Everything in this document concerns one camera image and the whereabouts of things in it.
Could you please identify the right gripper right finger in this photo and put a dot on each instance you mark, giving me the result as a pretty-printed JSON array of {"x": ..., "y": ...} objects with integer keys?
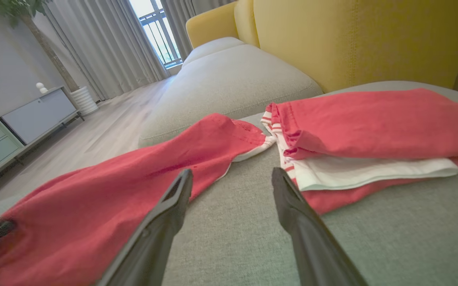
[{"x": 312, "y": 246}]

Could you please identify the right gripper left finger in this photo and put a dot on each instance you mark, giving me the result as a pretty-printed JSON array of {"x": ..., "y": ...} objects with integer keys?
[{"x": 153, "y": 238}]

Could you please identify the red Bulls jersey top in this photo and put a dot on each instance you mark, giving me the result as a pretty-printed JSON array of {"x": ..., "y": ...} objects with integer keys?
[{"x": 94, "y": 198}]

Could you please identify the red shorts with white panel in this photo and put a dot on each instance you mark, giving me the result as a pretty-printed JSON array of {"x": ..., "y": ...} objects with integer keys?
[{"x": 372, "y": 123}]

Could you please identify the wide grey sofa seat cushion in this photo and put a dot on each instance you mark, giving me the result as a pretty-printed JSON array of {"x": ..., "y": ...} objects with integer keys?
[{"x": 412, "y": 238}]

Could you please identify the grey and green TV cabinet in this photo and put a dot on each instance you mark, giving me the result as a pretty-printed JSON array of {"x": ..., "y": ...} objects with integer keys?
[{"x": 34, "y": 119}]

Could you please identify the white ribbed planter pot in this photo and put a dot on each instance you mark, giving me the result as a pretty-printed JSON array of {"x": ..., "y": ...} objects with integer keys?
[{"x": 84, "y": 101}]

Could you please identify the small white figurine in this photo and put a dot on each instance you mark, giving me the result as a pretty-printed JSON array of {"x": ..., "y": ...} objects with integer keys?
[{"x": 41, "y": 88}]

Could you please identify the narrow grey sofa seat cushion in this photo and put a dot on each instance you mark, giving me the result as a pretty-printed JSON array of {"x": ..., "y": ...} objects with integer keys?
[{"x": 229, "y": 87}]

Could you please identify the indoor tree with green leaves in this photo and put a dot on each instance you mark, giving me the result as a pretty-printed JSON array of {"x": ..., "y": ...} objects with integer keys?
[{"x": 48, "y": 53}]

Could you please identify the wide grey pleated curtain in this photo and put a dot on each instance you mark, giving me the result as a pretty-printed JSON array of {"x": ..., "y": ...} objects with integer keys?
[{"x": 101, "y": 47}]

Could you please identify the window with dark railing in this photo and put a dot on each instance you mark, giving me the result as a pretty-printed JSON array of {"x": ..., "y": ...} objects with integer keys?
[{"x": 159, "y": 35}]

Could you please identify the large yellow sofa back cushion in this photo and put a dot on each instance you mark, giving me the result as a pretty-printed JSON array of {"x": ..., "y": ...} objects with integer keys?
[{"x": 352, "y": 39}]

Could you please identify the narrow grey pleated curtain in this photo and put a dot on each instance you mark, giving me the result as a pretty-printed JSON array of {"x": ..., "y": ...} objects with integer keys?
[{"x": 181, "y": 20}]

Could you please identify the yellow sofa armrest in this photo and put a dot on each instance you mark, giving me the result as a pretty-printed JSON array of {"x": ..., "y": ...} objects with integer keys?
[{"x": 213, "y": 24}]

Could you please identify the small yellow sofa back cushion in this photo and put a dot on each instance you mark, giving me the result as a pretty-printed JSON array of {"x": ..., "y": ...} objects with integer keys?
[{"x": 247, "y": 22}]

